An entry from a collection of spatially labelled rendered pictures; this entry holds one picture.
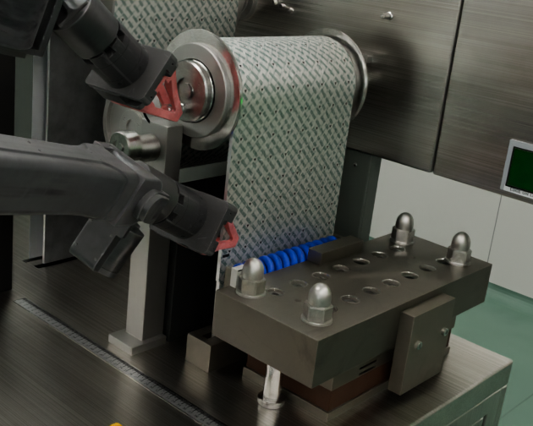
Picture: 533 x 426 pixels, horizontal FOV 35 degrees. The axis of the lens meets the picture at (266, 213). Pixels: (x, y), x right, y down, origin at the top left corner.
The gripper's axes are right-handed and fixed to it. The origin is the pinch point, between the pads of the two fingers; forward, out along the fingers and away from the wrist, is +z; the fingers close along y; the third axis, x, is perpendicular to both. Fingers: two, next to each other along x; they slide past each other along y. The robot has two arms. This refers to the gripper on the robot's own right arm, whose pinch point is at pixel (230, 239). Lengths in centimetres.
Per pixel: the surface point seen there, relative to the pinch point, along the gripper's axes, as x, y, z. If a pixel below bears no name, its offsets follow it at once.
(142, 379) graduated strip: -20.4, -1.7, -1.5
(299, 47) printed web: 26.6, -2.8, -1.0
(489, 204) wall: 75, -89, 261
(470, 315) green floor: 26, -74, 257
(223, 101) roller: 13.9, -0.6, -11.6
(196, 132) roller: 9.9, -4.7, -9.2
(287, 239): 3.7, 0.3, 10.7
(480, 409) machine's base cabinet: -5.8, 25.8, 34.4
